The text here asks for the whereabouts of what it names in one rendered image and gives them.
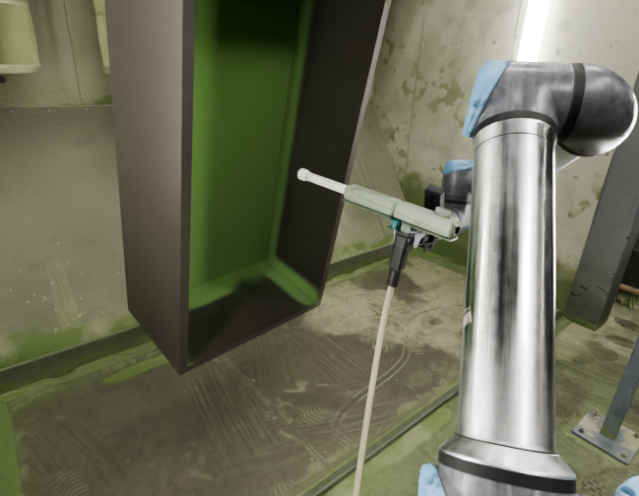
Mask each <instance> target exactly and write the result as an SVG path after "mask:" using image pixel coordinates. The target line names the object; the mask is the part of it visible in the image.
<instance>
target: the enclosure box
mask: <svg viewBox="0 0 639 496"><path fill-rule="evenodd" d="M391 1H392V0H104V6H105V19H106V32H107V45H108V58H109V71H110V83H111V96H112V109H113V122H114V135H115V148H116V161H117V174H118V187H119V200H120V213H121V225H122V238H123V251H124V264H125V278H126V290H127V303H128V310H129V312H130V313H131V314H132V316H133V317H134V318H135V319H136V321H137V322H138V323H139V324H140V326H141V327H142V328H143V329H144V331H145V332H146V333H147V334H148V336H149V337H150V338H151V340H152V341H153V342H154V343H155V345H156V346H157V347H158V348H159V350H160V351H161V352H162V354H163V355H164V356H165V358H166V359H167V360H168V361H169V363H170V364H171V365H172V366H173V368H174V369H175V370H176V371H177V373H178V374H179V375H182V374H184V373H186V372H188V371H190V370H192V369H194V368H196V367H198V366H200V365H202V364H204V363H206V362H208V361H210V360H212V359H214V358H216V357H218V356H220V355H222V354H224V353H226V352H228V351H230V350H232V349H234V348H236V347H238V346H240V345H242V344H244V343H246V342H248V341H251V340H253V339H255V338H257V337H259V336H261V335H263V334H265V333H267V332H269V331H271V330H272V329H274V328H276V327H278V326H280V325H282V324H284V323H286V322H288V321H290V320H292V319H294V318H296V317H298V316H300V315H302V314H304V313H306V312H308V311H310V310H312V309H314V308H316V307H318V306H320V305H321V300H322V296H323V292H324V287H325V283H326V279H327V275H328V271H329V267H330V263H331V258H332V254H333V250H334V246H335V241H336V237H337V233H338V228H339V224H340V220H341V215H342V211H343V207H344V203H345V202H344V201H343V200H342V199H344V194H342V193H340V192H337V191H334V190H332V189H329V188H326V187H323V186H321V185H318V184H315V183H313V182H310V181H303V180H300V179H298V177H297V172H298V171H299V170H300V169H301V168H304V169H307V170H309V171H310V172H311V173H314V174H316V175H319V176H322V177H325V178H328V179H331V180H333V181H336V182H339V183H342V184H345V185H347V186H348V185H349V182H350V178H351V170H352V166H353V162H354V157H355V153H356V149H357V145H358V140H359V136H360V132H361V127H362V123H363V119H364V115H365V110H366V106H367V103H368V98H369V94H370V90H371V86H372V81H373V77H374V73H375V68H376V64H377V60H378V56H379V51H380V47H381V43H382V38H383V34H384V30H385V27H386V22H387V18H388V14H389V9H390V5H391Z"/></svg>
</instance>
